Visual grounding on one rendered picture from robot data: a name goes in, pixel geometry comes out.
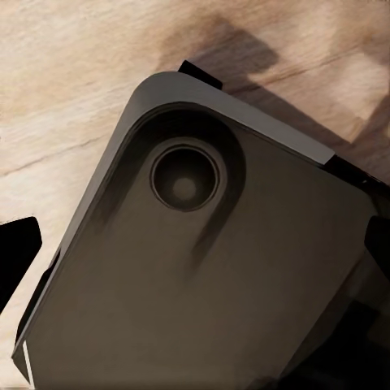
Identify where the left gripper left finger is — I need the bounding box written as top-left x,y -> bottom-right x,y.
0,216 -> 42,314

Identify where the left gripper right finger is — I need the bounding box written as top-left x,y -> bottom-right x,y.
364,216 -> 390,282

